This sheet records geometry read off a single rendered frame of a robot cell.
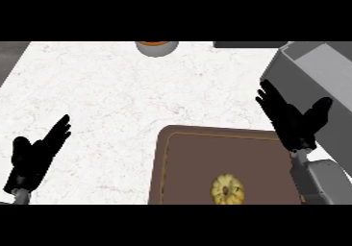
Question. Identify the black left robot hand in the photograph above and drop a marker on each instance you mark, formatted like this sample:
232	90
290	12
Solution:
34	155

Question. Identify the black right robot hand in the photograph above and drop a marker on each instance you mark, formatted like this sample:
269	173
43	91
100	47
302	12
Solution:
290	125

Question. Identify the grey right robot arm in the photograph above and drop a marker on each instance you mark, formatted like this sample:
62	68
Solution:
321	179

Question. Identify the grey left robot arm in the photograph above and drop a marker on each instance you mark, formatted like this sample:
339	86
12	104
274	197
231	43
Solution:
21	196

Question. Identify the grey box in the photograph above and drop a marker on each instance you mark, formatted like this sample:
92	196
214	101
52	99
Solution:
321	86

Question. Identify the brown tray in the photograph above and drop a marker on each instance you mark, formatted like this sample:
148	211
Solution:
226	163

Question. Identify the yellow squash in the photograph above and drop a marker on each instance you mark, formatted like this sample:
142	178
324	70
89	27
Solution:
228	189

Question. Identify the grey cup with orange content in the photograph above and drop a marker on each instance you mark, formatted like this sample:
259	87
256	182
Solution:
157	48

